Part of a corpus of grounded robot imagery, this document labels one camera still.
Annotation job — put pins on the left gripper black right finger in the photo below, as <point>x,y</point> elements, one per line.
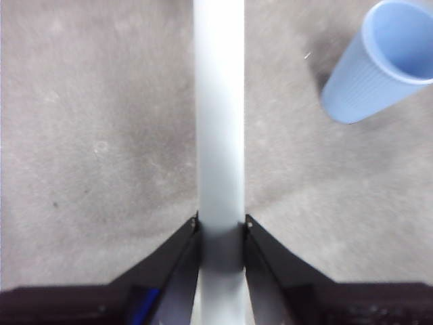
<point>304,301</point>

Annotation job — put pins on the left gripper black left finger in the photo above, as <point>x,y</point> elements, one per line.
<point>135,299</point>

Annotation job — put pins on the cup brush with sponge head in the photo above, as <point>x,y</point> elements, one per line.
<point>220,101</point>

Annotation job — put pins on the blue ribbed plastic cup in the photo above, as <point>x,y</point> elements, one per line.
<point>358,84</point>

